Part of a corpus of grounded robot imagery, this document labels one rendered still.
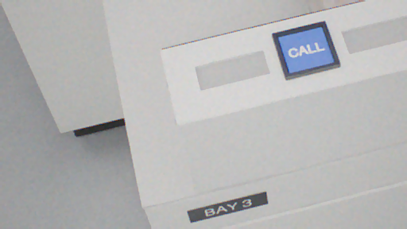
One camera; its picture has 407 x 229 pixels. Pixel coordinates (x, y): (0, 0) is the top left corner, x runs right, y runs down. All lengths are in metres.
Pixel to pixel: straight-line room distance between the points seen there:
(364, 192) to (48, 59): 0.85
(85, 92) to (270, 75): 1.01
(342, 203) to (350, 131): 0.15
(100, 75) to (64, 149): 0.27
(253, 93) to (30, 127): 1.26
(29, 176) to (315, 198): 1.07
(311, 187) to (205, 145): 0.17
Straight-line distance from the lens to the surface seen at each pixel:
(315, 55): 0.98
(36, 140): 2.16
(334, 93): 0.97
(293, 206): 1.15
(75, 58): 1.86
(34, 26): 1.77
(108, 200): 2.04
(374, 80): 0.97
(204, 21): 1.20
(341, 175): 1.11
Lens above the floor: 1.75
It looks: 55 degrees down
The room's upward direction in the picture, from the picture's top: 10 degrees counter-clockwise
